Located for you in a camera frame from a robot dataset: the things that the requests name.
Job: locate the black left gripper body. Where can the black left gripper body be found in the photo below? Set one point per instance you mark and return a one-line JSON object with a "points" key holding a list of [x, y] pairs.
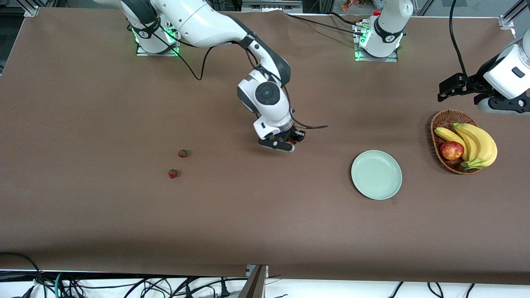
{"points": [[476, 83]]}

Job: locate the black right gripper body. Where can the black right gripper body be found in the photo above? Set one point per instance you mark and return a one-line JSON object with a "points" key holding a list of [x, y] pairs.
{"points": [[296, 135]]}

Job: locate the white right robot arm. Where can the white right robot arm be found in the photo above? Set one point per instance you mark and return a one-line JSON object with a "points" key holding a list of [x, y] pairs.
{"points": [[198, 20]]}

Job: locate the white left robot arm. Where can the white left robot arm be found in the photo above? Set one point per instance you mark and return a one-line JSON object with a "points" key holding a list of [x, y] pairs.
{"points": [[389, 25]]}

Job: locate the pale green round plate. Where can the pale green round plate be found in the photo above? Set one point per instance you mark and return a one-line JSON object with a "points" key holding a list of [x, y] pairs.
{"points": [[376, 174]]}

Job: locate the woven wicker basket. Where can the woven wicker basket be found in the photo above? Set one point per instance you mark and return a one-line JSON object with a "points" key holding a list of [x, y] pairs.
{"points": [[443, 120]]}

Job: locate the yellow banana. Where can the yellow banana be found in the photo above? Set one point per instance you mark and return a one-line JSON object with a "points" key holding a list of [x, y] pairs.
{"points": [[488, 147], [471, 145], [449, 135]]}

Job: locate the red apple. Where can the red apple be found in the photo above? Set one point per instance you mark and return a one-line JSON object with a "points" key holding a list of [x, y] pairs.
{"points": [[451, 150]]}

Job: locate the orange background object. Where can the orange background object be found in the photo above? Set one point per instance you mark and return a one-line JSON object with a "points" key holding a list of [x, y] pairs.
{"points": [[350, 5]]}

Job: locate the silver metal device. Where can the silver metal device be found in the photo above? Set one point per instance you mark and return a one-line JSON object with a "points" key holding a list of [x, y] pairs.
{"points": [[271, 5]]}

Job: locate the table cover sheet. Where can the table cover sheet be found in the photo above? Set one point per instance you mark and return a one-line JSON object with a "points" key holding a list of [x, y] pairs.
{"points": [[124, 103]]}

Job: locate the aluminium frame corner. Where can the aluminium frame corner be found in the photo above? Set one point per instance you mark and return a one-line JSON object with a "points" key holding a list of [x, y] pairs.
{"points": [[506, 20], [31, 10]]}

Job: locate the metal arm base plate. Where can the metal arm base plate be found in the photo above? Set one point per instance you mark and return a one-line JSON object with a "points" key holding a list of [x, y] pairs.
{"points": [[143, 53], [362, 58]]}

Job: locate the aluminium profile post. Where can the aluminium profile post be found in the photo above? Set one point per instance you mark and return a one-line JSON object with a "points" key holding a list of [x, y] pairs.
{"points": [[254, 285]]}

